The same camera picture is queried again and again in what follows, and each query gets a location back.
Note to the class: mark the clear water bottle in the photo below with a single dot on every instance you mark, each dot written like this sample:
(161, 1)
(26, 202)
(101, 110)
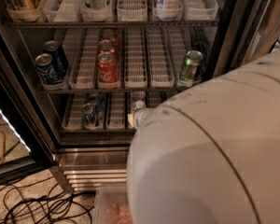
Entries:
(138, 96)
(138, 105)

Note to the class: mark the stainless steel fridge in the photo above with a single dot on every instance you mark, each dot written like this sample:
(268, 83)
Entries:
(149, 56)

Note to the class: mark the blue pepsi can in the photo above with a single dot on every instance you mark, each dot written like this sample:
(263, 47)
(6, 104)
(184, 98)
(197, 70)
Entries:
(55, 49)
(47, 69)

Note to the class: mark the clear water bottle front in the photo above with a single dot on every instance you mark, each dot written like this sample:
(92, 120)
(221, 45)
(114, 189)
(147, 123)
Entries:
(138, 105)

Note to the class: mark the red coca-cola can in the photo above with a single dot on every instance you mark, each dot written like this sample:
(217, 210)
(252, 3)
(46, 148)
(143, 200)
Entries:
(106, 46)
(107, 68)
(110, 35)

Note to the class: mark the red coca-cola can rear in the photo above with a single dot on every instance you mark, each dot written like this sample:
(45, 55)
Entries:
(110, 35)

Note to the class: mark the clear water bottle rear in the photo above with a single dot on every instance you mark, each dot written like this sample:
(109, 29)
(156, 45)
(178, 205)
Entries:
(138, 96)

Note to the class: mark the left clear plastic bin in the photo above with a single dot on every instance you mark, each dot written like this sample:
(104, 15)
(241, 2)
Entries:
(111, 205)

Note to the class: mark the open fridge glass door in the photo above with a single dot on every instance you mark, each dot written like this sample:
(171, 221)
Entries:
(36, 159)

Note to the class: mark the green soda can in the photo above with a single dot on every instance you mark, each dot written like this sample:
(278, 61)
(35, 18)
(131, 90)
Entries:
(191, 62)

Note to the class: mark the red coca-cola can middle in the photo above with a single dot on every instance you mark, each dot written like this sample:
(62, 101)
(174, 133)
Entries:
(106, 46)

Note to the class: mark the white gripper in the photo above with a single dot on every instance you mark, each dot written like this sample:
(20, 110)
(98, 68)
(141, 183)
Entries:
(141, 115)

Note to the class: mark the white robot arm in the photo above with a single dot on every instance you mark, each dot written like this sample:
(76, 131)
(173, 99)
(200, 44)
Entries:
(211, 154)

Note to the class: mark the blue pepsi can front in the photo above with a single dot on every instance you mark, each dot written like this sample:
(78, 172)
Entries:
(47, 69)

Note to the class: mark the red coca-cola can front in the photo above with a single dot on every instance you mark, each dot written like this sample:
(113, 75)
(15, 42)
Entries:
(107, 68)

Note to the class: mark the blue pepsi can rear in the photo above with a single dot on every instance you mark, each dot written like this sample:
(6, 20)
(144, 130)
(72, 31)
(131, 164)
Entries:
(55, 49)

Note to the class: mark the blue can bottom rear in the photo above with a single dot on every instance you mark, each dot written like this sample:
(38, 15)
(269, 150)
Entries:
(96, 99)

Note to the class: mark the blue can bottom front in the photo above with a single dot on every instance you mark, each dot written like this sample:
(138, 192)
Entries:
(89, 114)

